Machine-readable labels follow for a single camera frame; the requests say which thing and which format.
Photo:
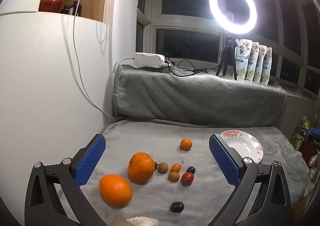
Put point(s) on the large smooth orange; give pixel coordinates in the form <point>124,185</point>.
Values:
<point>115,191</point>

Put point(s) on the green snack packet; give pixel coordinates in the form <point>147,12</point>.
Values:
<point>298,136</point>

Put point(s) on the white floral plate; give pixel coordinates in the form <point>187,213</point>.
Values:
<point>241,144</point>

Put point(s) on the grey folded blanket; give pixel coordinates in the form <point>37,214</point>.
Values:
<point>195,96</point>

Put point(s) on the white power strip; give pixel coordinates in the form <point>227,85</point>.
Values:
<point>147,60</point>

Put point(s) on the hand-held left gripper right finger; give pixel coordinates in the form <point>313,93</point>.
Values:
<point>225,163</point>

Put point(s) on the black tripod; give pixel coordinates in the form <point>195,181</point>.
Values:
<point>228,53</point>

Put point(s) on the dark glass bottle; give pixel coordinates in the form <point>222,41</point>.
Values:
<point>75,8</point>
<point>65,9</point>

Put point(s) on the small tangerine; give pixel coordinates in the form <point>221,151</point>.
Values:
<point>186,144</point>

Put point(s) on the person's right hand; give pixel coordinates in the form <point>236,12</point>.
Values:
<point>315,169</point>

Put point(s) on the brown longan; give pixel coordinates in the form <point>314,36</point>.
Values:
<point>173,176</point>
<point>163,167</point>

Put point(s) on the large rough tangerine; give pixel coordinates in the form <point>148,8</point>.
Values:
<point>141,167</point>

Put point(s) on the white cabinet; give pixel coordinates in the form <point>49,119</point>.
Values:
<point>37,78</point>

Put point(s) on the orange kumquat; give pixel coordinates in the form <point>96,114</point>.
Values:
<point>176,167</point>

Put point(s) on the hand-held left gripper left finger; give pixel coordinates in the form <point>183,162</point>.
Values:
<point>90,161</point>

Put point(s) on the white knit cloth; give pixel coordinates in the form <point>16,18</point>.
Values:
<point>143,221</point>

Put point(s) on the grey seat cushion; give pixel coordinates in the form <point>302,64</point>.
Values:
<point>150,141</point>

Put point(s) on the red cherry tomato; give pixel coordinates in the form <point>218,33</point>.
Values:
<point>187,179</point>

